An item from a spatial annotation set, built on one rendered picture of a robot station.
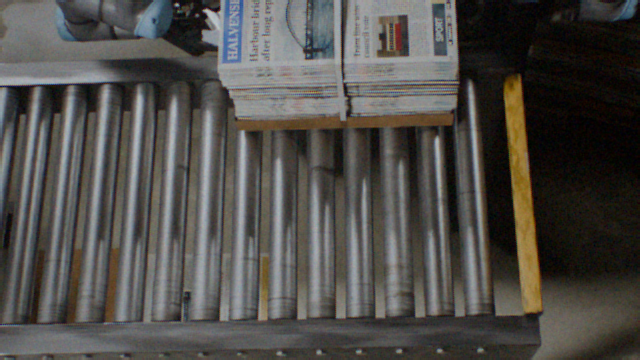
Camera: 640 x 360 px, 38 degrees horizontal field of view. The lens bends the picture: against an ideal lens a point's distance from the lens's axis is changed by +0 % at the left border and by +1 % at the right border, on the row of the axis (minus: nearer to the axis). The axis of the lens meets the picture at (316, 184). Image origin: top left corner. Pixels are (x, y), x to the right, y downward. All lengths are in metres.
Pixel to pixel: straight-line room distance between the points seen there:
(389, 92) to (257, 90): 0.21
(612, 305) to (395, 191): 0.96
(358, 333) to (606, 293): 1.03
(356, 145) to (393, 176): 0.09
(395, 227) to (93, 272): 0.52
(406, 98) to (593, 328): 1.03
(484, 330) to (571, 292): 0.90
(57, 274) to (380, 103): 0.62
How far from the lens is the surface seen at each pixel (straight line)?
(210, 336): 1.53
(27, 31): 2.87
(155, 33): 1.64
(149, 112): 1.71
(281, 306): 1.53
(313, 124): 1.61
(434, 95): 1.53
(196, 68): 1.72
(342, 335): 1.51
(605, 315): 2.40
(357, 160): 1.60
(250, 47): 1.46
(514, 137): 1.61
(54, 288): 1.63
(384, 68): 1.44
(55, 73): 1.79
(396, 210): 1.57
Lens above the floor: 2.27
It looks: 67 degrees down
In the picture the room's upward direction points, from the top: 11 degrees counter-clockwise
